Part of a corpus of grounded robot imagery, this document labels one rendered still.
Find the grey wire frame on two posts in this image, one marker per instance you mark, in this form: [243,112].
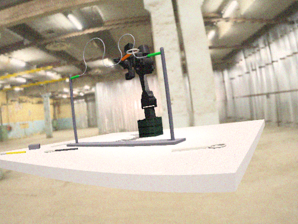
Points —
[131,143]

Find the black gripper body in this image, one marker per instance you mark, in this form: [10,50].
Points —
[132,60]

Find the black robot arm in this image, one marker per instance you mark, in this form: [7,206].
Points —
[147,97]

